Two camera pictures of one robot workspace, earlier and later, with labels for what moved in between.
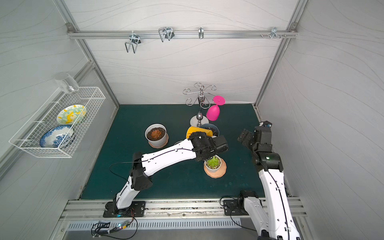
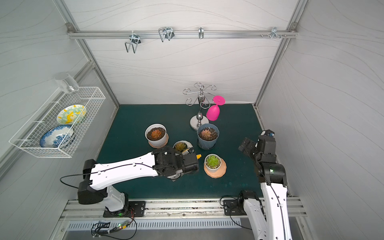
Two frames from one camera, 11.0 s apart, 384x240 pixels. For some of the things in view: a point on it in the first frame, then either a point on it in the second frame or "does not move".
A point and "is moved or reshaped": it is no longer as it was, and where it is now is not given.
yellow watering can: (193, 129) is moved or reshaped
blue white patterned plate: (57, 136) does not move
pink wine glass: (213, 112) does not move
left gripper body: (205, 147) to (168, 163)
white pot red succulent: (156, 134) does not move
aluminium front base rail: (77, 209) does not move
